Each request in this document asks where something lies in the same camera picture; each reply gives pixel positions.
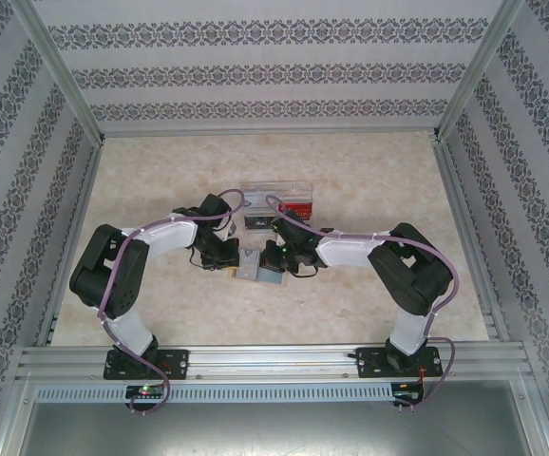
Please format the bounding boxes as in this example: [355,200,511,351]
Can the beige leather card holder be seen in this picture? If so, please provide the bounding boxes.
[229,246,288,288]

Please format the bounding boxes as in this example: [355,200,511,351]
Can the black card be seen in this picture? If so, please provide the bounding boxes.
[246,216,275,234]

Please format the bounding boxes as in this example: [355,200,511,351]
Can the red VIP card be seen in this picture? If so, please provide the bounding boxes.
[278,201,314,222]

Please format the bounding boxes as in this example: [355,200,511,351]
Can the silver grey card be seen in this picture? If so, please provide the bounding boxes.
[244,191,274,211]

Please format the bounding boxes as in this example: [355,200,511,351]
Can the clear acrylic organizer box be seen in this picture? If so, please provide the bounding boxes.
[239,180,314,237]

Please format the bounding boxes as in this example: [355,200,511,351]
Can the small controller board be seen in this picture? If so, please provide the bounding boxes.
[125,384,167,401]
[392,382,426,405]

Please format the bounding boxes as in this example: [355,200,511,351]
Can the grey metal sheet panel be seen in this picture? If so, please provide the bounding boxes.
[17,401,549,456]

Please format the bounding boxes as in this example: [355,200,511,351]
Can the thin black cable loop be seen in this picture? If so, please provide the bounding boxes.
[287,262,322,278]
[187,245,210,271]

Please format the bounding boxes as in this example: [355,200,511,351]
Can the aluminium mounting rail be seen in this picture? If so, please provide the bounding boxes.
[15,344,527,381]

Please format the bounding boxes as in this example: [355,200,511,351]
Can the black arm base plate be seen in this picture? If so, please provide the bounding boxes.
[352,346,445,380]
[103,349,191,381]

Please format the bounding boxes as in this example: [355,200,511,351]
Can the grey slotted cable duct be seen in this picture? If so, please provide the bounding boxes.
[34,382,394,403]

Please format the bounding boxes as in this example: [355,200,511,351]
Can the purple cable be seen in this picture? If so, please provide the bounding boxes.
[265,193,462,409]
[97,188,247,415]

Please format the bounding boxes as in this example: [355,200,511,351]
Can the aluminium frame bar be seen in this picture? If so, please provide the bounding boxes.
[433,140,511,343]
[36,140,105,348]

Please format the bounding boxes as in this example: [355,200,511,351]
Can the aluminium frame post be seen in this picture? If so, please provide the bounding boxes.
[428,0,527,143]
[8,0,107,146]

